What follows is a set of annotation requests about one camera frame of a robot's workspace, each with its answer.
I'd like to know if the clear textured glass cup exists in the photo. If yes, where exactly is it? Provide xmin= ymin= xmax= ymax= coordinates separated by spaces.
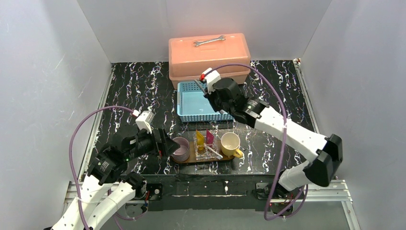
xmin=194 ymin=131 xmax=222 ymax=161

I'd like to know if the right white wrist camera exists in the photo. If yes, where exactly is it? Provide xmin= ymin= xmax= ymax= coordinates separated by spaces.
xmin=199 ymin=68 xmax=221 ymax=94

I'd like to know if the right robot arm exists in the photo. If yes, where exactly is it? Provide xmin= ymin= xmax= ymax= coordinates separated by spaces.
xmin=204 ymin=77 xmax=343 ymax=191

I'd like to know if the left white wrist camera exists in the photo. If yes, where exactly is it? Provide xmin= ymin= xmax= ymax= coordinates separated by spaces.
xmin=132 ymin=110 xmax=155 ymax=134

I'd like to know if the yellow ceramic mug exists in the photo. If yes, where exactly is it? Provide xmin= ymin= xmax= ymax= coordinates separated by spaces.
xmin=220 ymin=132 xmax=244 ymax=158

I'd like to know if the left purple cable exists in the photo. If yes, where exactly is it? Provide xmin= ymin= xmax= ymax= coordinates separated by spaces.
xmin=68 ymin=106 xmax=137 ymax=230

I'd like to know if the purple ceramic mug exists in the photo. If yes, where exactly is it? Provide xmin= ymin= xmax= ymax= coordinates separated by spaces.
xmin=171 ymin=137 xmax=190 ymax=162

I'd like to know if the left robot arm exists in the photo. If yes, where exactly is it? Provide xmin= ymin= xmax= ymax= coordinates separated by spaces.
xmin=51 ymin=128 xmax=180 ymax=230

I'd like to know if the pink toothpaste tube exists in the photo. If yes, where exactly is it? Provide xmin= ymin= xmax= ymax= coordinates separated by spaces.
xmin=206 ymin=129 xmax=214 ymax=145

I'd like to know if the white toothbrush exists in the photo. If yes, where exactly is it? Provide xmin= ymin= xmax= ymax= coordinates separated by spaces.
xmin=204 ymin=144 xmax=223 ymax=160

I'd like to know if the brown wooden oval tray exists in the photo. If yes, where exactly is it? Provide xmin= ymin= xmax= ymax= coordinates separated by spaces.
xmin=170 ymin=141 xmax=235 ymax=164

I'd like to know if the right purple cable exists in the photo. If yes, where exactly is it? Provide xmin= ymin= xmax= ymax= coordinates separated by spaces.
xmin=203 ymin=64 xmax=309 ymax=221

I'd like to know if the silver open-end wrench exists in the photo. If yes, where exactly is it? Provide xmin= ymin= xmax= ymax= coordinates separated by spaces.
xmin=193 ymin=35 xmax=226 ymax=47

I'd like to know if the light blue plastic basket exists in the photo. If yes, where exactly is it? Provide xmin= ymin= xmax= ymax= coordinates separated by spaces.
xmin=177 ymin=81 xmax=234 ymax=123

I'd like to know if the yellow toothpaste tube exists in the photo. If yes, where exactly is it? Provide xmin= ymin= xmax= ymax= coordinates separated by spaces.
xmin=195 ymin=130 xmax=205 ymax=151

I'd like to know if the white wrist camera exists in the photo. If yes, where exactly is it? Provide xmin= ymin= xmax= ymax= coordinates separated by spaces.
xmin=199 ymin=68 xmax=221 ymax=94
xmin=132 ymin=110 xmax=155 ymax=134

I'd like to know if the purple cable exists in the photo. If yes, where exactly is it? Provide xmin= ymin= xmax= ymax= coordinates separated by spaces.
xmin=203 ymin=64 xmax=309 ymax=221
xmin=68 ymin=106 xmax=137 ymax=230

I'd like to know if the grey toothbrush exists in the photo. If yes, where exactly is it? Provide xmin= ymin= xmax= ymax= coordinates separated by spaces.
xmin=193 ymin=80 xmax=225 ymax=115

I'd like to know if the salmon plastic toolbox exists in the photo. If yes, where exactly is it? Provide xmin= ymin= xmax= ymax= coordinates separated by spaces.
xmin=169 ymin=33 xmax=251 ymax=89

